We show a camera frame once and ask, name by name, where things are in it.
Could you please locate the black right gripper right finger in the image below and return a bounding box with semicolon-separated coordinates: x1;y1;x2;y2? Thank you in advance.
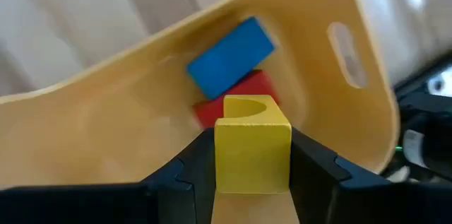
290;127;452;224

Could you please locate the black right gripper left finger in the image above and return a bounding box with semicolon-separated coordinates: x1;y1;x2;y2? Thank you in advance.
0;127;217;224

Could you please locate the yellow arch block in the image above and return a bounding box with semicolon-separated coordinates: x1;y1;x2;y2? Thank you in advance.
214;94;292;195

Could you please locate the red block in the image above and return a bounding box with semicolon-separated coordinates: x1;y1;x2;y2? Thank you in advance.
192;69;280;129

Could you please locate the blue rectangular block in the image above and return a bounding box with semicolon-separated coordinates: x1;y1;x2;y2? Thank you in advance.
186;16;276;100

